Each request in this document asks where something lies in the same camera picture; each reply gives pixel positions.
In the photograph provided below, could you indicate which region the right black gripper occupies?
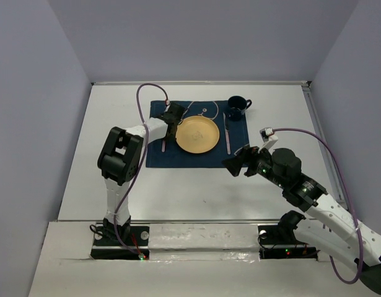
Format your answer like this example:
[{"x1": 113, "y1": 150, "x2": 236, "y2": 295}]
[{"x1": 221, "y1": 142, "x2": 287, "y2": 189}]

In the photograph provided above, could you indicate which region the knife with pink handle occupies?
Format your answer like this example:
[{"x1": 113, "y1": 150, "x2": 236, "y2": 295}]
[{"x1": 222, "y1": 112, "x2": 231, "y2": 155}]

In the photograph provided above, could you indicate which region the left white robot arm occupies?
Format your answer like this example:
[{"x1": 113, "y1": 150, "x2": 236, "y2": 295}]
[{"x1": 97, "y1": 103, "x2": 185, "y2": 244}]

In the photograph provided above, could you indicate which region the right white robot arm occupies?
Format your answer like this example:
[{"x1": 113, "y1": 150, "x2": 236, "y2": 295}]
[{"x1": 222, "y1": 146, "x2": 381, "y2": 295}]

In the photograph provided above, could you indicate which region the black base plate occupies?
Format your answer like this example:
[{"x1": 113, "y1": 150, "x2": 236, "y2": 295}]
[
  {"x1": 257, "y1": 225, "x2": 320, "y2": 260},
  {"x1": 89, "y1": 224, "x2": 150, "y2": 260}
]

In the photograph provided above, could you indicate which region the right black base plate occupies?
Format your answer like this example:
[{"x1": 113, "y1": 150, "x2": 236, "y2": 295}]
[{"x1": 257, "y1": 225, "x2": 320, "y2": 260}]

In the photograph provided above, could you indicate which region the yellow plate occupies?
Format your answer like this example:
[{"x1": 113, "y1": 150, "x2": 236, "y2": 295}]
[{"x1": 175, "y1": 116, "x2": 220, "y2": 154}]

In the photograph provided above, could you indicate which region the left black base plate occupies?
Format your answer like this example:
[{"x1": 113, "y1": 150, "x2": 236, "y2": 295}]
[{"x1": 89, "y1": 224, "x2": 150, "y2": 260}]

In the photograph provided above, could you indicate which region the dark blue cup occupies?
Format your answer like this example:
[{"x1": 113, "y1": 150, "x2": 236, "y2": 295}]
[{"x1": 226, "y1": 95, "x2": 253, "y2": 121}]

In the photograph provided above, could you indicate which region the dark blue cloth placemat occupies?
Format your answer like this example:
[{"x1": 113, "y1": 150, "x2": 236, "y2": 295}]
[{"x1": 146, "y1": 100, "x2": 250, "y2": 168}]

